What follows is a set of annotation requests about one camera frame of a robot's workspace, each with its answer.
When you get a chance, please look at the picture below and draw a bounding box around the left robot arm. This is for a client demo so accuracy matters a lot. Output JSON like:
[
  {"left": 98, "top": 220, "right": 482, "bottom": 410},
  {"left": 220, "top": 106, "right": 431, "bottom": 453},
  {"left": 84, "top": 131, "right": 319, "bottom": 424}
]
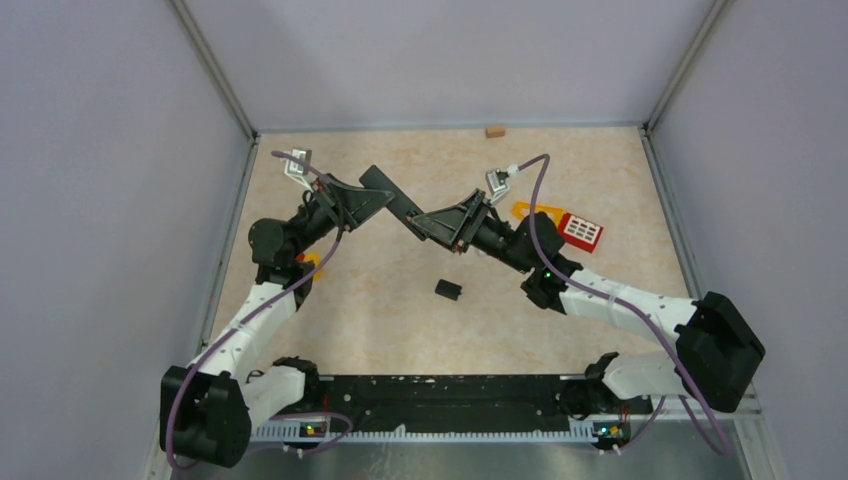
[{"left": 160, "top": 175, "right": 395, "bottom": 470}]

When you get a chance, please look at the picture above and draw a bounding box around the black remote control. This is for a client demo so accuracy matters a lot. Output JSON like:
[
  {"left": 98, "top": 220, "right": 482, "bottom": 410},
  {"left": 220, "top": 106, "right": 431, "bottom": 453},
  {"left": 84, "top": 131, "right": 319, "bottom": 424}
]
[{"left": 359, "top": 165, "right": 427, "bottom": 241}]

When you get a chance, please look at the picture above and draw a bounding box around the aluminium frame rail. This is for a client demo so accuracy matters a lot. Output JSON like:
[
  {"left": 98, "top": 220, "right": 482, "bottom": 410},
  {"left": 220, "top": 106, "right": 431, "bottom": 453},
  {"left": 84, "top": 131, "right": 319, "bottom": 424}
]
[{"left": 158, "top": 374, "right": 763, "bottom": 444}]

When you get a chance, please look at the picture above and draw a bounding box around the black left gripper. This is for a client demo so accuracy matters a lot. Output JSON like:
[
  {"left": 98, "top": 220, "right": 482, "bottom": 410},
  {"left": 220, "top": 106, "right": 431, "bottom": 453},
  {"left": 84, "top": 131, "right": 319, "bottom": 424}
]
[{"left": 290, "top": 172, "right": 396, "bottom": 260}]

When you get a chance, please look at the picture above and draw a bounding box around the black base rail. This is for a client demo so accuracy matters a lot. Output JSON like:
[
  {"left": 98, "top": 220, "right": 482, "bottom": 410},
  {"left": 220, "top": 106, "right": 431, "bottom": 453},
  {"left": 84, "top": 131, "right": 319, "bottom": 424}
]
[{"left": 303, "top": 374, "right": 654, "bottom": 434}]

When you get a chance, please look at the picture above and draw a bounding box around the red and yellow toy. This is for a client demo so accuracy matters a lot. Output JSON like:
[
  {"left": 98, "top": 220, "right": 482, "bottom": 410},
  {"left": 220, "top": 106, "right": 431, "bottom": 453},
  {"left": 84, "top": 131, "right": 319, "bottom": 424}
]
[{"left": 296, "top": 253, "right": 323, "bottom": 280}]

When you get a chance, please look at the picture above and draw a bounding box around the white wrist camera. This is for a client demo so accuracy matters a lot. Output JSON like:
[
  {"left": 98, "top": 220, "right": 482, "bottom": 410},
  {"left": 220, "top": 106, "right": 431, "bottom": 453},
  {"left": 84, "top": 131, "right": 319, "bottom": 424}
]
[
  {"left": 485, "top": 168, "right": 512, "bottom": 207},
  {"left": 285, "top": 148, "right": 312, "bottom": 180}
]

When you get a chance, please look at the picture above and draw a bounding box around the red toy window block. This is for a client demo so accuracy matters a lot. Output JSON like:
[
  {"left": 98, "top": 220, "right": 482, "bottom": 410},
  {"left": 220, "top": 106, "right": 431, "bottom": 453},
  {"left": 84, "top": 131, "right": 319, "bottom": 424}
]
[{"left": 558, "top": 212, "right": 604, "bottom": 253}]

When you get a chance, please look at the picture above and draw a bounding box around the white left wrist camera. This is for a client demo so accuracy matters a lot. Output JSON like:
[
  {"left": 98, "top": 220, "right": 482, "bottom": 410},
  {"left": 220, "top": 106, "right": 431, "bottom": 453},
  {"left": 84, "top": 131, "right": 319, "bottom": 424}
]
[{"left": 285, "top": 148, "right": 312, "bottom": 180}]

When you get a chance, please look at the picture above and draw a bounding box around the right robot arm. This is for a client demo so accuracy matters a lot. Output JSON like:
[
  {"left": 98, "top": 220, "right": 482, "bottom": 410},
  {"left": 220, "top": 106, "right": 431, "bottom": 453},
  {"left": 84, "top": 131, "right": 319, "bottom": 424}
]
[{"left": 401, "top": 190, "right": 765, "bottom": 413}]

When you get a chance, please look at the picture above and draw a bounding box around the small wooden block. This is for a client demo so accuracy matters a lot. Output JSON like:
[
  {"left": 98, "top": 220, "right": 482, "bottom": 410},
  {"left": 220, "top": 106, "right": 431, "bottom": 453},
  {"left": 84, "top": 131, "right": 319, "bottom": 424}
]
[{"left": 485, "top": 125, "right": 506, "bottom": 139}]

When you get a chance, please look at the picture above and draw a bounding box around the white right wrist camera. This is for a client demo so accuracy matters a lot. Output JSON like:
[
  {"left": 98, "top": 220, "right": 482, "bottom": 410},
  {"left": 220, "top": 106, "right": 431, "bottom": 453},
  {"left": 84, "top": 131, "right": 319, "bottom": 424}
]
[{"left": 485, "top": 168, "right": 512, "bottom": 207}]

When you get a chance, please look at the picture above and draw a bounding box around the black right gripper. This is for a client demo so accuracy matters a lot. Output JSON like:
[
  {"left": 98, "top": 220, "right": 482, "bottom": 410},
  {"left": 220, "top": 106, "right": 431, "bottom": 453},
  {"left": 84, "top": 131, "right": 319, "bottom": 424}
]
[{"left": 412, "top": 189, "right": 533, "bottom": 275}]

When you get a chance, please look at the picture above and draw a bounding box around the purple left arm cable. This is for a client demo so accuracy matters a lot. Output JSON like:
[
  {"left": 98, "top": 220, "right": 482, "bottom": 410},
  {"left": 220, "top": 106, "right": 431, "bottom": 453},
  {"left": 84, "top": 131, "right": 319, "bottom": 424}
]
[{"left": 164, "top": 149, "right": 356, "bottom": 472}]

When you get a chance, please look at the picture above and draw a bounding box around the black battery cover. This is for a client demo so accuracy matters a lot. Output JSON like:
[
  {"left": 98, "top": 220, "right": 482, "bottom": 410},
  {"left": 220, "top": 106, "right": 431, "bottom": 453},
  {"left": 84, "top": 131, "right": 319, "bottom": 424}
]
[{"left": 434, "top": 279, "right": 463, "bottom": 301}]

